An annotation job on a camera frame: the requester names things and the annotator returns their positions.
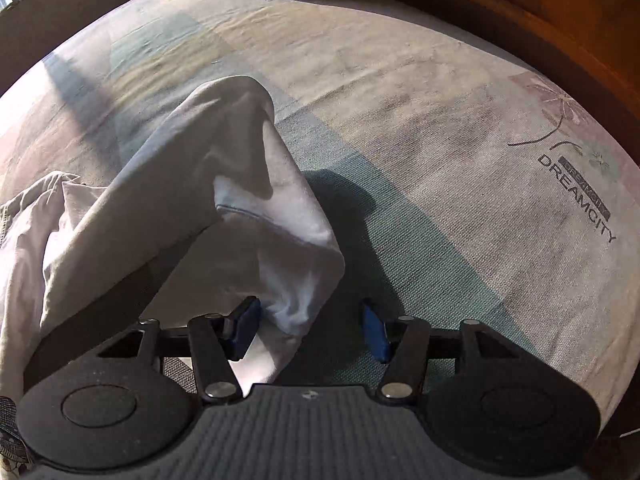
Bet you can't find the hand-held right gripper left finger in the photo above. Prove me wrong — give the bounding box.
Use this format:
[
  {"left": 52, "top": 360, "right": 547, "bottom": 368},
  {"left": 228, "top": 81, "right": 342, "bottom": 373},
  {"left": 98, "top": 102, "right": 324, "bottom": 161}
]
[{"left": 97, "top": 296, "right": 263, "bottom": 406}]

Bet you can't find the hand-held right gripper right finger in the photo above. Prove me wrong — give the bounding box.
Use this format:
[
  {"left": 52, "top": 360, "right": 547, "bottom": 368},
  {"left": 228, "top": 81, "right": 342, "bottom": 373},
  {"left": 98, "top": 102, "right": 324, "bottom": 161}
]
[{"left": 361, "top": 297, "right": 526, "bottom": 406}]

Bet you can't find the white printed t-shirt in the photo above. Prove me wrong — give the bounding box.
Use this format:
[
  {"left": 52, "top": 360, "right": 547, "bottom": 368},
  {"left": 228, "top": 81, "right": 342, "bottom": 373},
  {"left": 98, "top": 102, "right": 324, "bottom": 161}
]
[{"left": 0, "top": 76, "right": 347, "bottom": 476}]

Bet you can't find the pastel patchwork bed sheet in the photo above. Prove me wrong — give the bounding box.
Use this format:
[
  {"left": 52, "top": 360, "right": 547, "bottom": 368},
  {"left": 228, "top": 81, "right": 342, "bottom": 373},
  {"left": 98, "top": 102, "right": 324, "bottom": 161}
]
[{"left": 0, "top": 0, "right": 640, "bottom": 461}]

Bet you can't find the wooden headboard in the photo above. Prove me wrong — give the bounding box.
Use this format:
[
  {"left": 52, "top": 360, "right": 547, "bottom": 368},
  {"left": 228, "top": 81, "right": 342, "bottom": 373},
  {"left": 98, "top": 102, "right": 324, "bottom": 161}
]
[{"left": 345, "top": 0, "right": 640, "bottom": 128}]

